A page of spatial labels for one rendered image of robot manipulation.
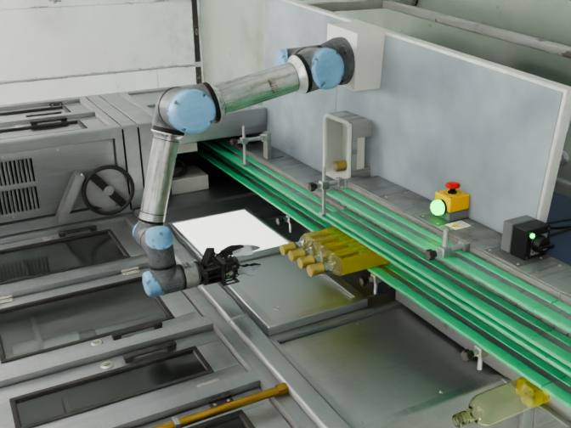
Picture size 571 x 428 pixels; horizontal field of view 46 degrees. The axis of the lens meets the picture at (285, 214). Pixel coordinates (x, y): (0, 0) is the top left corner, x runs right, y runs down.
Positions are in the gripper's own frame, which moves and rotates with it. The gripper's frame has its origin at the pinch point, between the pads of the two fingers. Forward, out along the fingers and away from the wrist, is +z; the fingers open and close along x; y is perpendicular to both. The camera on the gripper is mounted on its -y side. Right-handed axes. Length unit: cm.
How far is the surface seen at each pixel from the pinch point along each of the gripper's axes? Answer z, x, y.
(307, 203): 30.5, 4.5, -21.5
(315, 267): 10.5, 1.3, 18.7
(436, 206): 40, 20, 35
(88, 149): -28, 15, -95
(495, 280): 31, 14, 68
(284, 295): 6.5, -12.4, 6.2
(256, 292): -0.4, -12.4, 0.4
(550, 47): 105, 56, 11
